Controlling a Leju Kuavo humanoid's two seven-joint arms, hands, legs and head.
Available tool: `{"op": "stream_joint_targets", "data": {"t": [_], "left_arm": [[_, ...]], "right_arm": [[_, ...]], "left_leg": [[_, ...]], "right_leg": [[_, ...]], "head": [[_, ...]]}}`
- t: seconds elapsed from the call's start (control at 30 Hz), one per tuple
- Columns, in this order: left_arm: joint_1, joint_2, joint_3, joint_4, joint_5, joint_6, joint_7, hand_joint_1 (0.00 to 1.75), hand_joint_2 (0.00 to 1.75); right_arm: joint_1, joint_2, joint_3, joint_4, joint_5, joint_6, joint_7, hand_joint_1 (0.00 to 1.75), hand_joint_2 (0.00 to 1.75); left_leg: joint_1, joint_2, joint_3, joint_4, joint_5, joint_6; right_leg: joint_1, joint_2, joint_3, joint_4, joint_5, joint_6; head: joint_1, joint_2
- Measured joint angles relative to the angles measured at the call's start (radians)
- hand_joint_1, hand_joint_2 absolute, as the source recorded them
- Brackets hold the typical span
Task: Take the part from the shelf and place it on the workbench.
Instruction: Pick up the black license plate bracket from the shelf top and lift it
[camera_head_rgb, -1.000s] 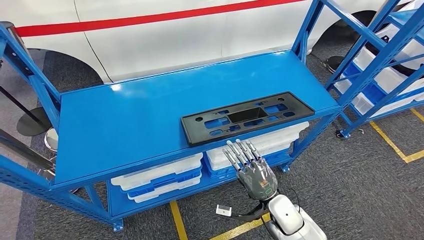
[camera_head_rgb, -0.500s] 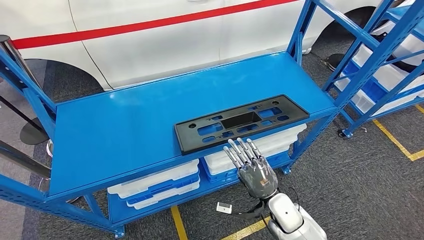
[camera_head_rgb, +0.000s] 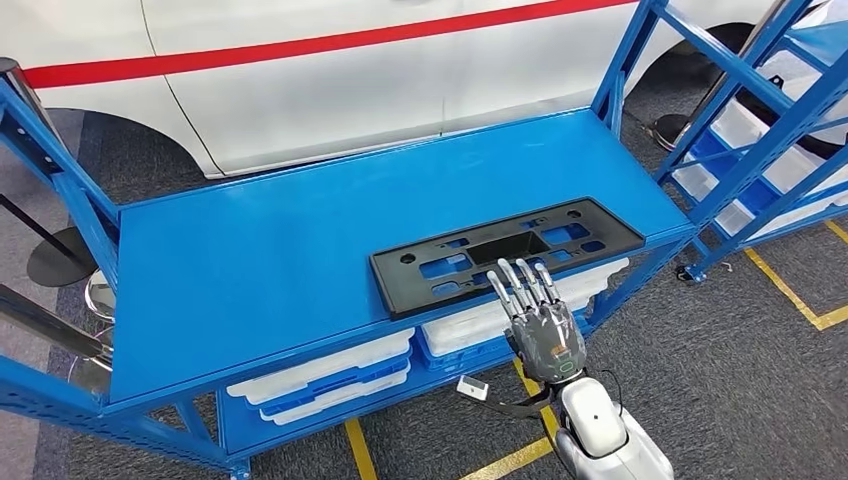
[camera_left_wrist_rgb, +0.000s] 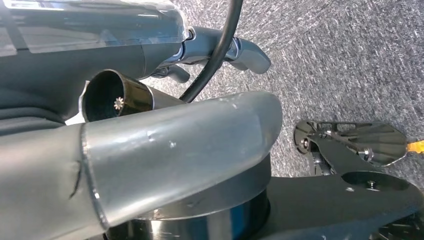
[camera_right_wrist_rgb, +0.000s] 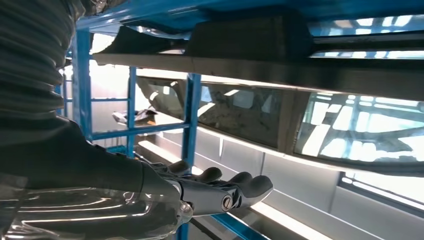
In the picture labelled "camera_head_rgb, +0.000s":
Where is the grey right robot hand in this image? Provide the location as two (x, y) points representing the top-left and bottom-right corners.
(486, 258), (589, 386)

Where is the black plastic plate bracket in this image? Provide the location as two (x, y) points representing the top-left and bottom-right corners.
(368, 197), (647, 321)

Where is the blue metal shelf rack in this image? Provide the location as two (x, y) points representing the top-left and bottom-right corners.
(652, 0), (848, 286)
(0, 0), (848, 480)

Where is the black plastic part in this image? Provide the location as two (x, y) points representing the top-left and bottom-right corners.
(738, 74), (848, 160)

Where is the blue plastic storage bin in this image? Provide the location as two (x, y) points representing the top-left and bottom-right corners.
(417, 311), (591, 374)
(254, 357), (412, 419)

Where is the white car with red stripe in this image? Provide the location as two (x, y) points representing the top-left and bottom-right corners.
(0, 0), (796, 180)

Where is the black stanchion with round base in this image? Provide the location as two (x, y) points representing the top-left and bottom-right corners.
(0, 193), (99, 289)

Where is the black camera mount strap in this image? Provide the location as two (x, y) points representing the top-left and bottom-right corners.
(483, 387), (556, 420)

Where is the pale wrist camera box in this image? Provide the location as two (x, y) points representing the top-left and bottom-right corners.
(457, 376), (490, 402)

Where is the chrome post with black base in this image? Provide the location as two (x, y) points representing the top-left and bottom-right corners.
(652, 0), (806, 154)

